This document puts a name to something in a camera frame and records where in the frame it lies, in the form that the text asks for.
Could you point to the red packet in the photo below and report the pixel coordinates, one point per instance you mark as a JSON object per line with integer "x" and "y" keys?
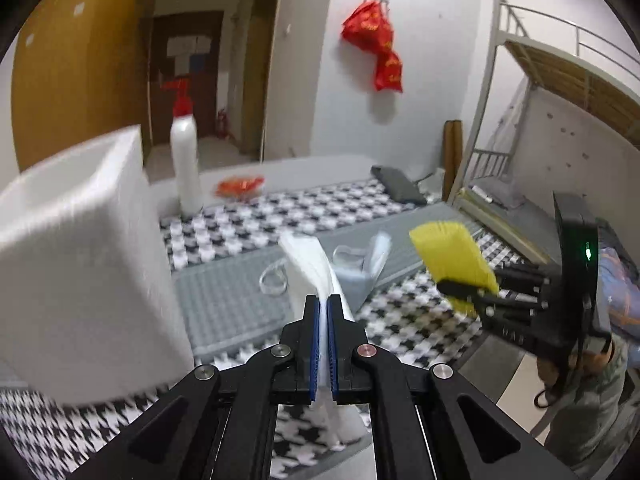
{"x": 240, "y": 186}

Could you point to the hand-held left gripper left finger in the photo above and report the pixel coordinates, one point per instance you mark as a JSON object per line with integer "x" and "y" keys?
{"x": 314, "y": 350}

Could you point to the red printed bag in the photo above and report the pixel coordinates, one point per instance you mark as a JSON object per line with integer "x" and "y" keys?
{"x": 367, "y": 27}
{"x": 389, "y": 72}

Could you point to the blue paper sheet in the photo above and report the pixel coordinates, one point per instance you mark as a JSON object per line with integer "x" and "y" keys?
{"x": 198, "y": 63}

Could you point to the wooden boards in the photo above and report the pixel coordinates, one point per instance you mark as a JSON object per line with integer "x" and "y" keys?
{"x": 452, "y": 155}

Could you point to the white paper sheet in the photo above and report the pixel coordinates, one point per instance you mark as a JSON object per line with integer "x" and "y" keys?
{"x": 175, "y": 46}
{"x": 183, "y": 65}
{"x": 202, "y": 44}
{"x": 188, "y": 45}

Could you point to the white pump bottle red cap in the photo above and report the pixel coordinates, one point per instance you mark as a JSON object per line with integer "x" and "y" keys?
{"x": 185, "y": 160}

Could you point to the grey bedding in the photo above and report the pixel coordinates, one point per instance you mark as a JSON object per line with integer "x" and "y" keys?
{"x": 520, "y": 210}

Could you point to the metal bunk bed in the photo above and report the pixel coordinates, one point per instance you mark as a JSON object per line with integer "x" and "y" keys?
{"x": 560, "y": 77}

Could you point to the person's right forearm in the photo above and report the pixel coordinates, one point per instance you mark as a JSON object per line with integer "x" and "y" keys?
{"x": 585, "y": 425}

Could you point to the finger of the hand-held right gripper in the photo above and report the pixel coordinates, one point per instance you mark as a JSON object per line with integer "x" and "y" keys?
{"x": 522, "y": 276}
{"x": 470, "y": 291}

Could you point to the red fire extinguisher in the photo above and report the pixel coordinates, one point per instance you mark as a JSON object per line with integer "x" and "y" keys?
{"x": 223, "y": 124}

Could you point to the light blue face mask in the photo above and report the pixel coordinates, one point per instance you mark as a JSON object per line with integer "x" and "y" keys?
{"x": 375, "y": 260}

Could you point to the blue patterned blanket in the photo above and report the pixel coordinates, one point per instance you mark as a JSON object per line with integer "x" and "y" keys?
{"x": 622, "y": 300}

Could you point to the wooden wardrobe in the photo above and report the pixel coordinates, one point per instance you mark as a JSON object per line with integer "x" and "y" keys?
{"x": 75, "y": 85}

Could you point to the grey table cover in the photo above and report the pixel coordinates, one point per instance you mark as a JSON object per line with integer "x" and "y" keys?
{"x": 310, "y": 170}

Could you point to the person's right hand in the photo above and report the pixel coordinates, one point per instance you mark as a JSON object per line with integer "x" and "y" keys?
{"x": 550, "y": 370}

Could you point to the wooden side door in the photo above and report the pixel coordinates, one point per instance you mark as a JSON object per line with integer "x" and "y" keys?
{"x": 260, "y": 85}

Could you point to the dark brown door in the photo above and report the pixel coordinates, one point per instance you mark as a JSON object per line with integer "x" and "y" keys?
{"x": 205, "y": 100}

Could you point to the houndstooth tablecloth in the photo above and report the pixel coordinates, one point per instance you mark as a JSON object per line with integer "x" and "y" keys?
{"x": 225, "y": 230}

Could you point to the white foam box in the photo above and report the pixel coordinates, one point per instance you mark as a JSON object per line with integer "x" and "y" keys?
{"x": 75, "y": 260}

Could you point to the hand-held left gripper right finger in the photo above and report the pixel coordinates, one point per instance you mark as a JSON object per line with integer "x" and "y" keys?
{"x": 332, "y": 350}

